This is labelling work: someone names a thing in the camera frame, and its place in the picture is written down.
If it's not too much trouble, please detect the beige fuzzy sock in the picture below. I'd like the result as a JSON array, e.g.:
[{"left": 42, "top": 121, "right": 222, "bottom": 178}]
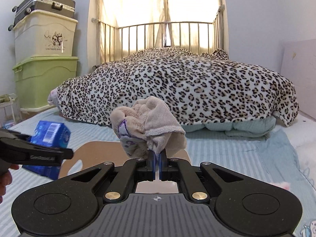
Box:
[{"left": 110, "top": 96, "right": 186, "bottom": 158}]

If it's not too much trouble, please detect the blue tissue pack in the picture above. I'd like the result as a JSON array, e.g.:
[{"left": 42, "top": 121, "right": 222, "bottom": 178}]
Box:
[{"left": 22, "top": 120, "right": 71, "bottom": 180}]

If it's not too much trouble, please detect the person's left hand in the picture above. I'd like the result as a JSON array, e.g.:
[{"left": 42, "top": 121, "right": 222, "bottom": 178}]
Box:
[{"left": 0, "top": 171, "right": 12, "bottom": 203}]

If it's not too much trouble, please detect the small white side rack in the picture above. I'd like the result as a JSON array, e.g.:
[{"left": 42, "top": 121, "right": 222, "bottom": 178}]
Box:
[{"left": 0, "top": 93, "right": 21, "bottom": 129}]

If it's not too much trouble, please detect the pink cloth under blanket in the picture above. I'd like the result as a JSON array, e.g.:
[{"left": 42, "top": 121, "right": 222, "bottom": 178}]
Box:
[{"left": 47, "top": 88, "right": 58, "bottom": 106}]

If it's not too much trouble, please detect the beige plastic basket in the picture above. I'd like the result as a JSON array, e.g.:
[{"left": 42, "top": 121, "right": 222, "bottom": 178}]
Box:
[{"left": 58, "top": 141, "right": 178, "bottom": 194}]

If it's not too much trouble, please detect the leopard print blanket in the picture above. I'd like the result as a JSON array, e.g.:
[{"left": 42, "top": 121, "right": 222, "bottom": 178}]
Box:
[{"left": 57, "top": 47, "right": 299, "bottom": 126}]

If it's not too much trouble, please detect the light green quilt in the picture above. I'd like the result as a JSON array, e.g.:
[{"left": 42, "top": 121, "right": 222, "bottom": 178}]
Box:
[{"left": 182, "top": 116, "right": 276, "bottom": 138}]

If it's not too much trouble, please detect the cream plastic storage box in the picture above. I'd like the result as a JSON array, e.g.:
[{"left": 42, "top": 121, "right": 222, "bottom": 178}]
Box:
[{"left": 13, "top": 10, "right": 78, "bottom": 64}]

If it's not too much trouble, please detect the white pillow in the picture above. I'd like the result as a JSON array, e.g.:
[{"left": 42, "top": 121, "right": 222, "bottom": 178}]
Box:
[{"left": 287, "top": 112, "right": 315, "bottom": 182}]

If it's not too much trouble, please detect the silver grey suitcase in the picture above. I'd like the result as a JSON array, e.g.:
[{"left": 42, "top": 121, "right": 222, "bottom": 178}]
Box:
[{"left": 8, "top": 0, "right": 75, "bottom": 31}]

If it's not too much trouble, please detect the cream window curtain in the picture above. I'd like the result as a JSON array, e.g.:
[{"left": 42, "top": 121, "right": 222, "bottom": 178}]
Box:
[{"left": 94, "top": 0, "right": 229, "bottom": 62}]

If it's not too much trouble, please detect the lilac headboard panel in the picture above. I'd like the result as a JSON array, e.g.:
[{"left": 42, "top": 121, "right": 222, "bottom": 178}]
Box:
[{"left": 281, "top": 39, "right": 316, "bottom": 118}]

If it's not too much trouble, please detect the metal bed rail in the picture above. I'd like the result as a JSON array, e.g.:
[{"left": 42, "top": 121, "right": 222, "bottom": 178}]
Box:
[{"left": 92, "top": 5, "right": 225, "bottom": 70}]

